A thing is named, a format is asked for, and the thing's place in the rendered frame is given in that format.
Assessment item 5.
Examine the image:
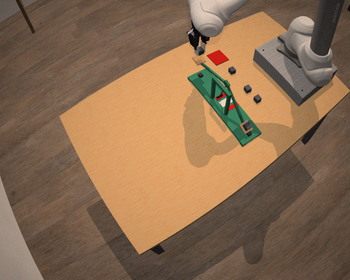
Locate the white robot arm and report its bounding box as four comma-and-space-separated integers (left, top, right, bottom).
187, 0, 344, 87

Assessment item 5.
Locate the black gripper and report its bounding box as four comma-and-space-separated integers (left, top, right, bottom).
187, 22, 210, 56

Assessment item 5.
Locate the red flat square plate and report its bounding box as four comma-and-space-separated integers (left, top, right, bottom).
207, 50, 229, 66

